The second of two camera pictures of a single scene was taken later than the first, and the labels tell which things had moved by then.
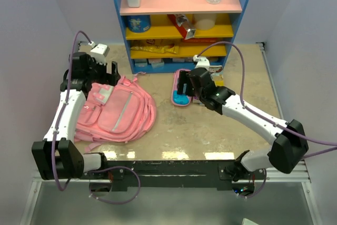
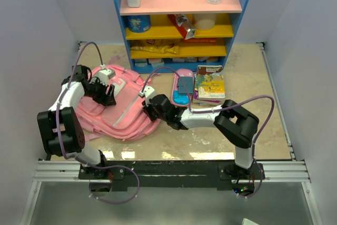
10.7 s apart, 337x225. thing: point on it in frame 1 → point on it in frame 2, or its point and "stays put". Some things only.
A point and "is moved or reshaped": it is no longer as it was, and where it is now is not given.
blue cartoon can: (138, 23) stays put
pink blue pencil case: (178, 99) stays put
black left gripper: (109, 79) → (106, 100)
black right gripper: (184, 79) → (147, 110)
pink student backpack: (122, 113) is moved or reshaped
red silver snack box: (178, 20) stays put
